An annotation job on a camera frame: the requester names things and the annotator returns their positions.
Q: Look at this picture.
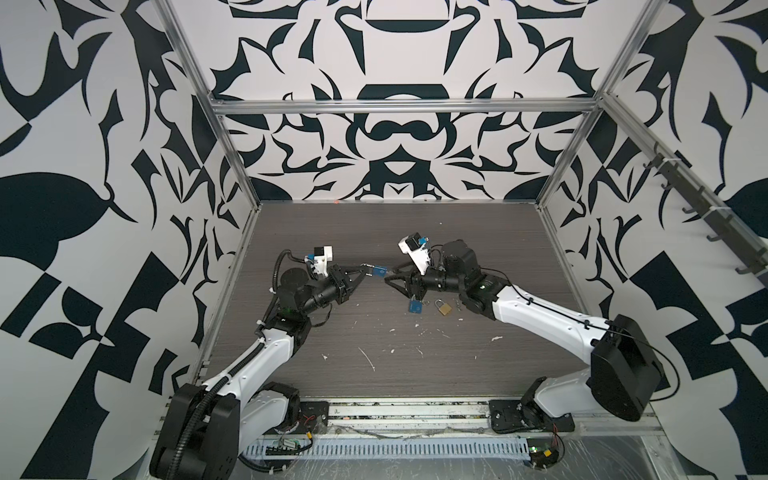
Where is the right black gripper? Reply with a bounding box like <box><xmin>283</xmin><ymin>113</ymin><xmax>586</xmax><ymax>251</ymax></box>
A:
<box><xmin>385</xmin><ymin>258</ymin><xmax>467</xmax><ymax>302</ymax></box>

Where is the blue padlock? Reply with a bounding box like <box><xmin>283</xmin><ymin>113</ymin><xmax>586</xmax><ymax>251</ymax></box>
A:
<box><xmin>360</xmin><ymin>264</ymin><xmax>388</xmax><ymax>277</ymax></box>
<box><xmin>408</xmin><ymin>296</ymin><xmax>423</xmax><ymax>315</ymax></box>

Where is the brass padlock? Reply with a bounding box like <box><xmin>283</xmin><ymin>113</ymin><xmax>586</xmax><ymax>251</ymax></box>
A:
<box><xmin>434</xmin><ymin>299</ymin><xmax>453</xmax><ymax>316</ymax></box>

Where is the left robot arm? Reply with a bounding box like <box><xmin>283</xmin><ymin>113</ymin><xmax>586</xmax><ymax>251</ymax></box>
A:
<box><xmin>149</xmin><ymin>264</ymin><xmax>372</xmax><ymax>479</ymax></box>

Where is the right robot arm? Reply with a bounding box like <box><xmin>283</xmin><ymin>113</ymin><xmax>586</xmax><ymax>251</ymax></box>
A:
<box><xmin>385</xmin><ymin>233</ymin><xmax>670</xmax><ymax>434</ymax></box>

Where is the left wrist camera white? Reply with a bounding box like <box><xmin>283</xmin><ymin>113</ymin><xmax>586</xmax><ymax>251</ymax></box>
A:
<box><xmin>304</xmin><ymin>245</ymin><xmax>333</xmax><ymax>279</ymax></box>

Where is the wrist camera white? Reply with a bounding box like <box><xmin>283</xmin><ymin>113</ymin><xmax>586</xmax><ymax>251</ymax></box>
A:
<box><xmin>398</xmin><ymin>232</ymin><xmax>431</xmax><ymax>275</ymax></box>
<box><xmin>304</xmin><ymin>245</ymin><xmax>333</xmax><ymax>279</ymax></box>

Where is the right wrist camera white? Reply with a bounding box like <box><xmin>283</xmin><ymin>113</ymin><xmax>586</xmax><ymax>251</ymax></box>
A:
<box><xmin>398</xmin><ymin>232</ymin><xmax>431</xmax><ymax>275</ymax></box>

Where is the black corrugated cable left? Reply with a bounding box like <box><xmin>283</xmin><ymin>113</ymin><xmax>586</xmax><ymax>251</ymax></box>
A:
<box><xmin>164</xmin><ymin>248</ymin><xmax>313</xmax><ymax>480</ymax></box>

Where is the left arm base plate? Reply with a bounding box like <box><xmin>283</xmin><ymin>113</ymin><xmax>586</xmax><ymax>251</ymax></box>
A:
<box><xmin>288</xmin><ymin>401</ymin><xmax>330</xmax><ymax>434</ymax></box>

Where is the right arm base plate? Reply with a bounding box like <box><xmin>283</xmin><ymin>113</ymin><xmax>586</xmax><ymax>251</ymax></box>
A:
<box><xmin>488</xmin><ymin>399</ymin><xmax>576</xmax><ymax>434</ymax></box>

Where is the white slotted cable duct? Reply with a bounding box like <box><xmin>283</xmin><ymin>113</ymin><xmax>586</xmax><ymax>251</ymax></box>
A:
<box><xmin>243</xmin><ymin>437</ymin><xmax>530</xmax><ymax>461</ymax></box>

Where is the grey wall hook rail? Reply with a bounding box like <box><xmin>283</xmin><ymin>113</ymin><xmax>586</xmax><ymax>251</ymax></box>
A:
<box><xmin>643</xmin><ymin>141</ymin><xmax>767</xmax><ymax>288</ymax></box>

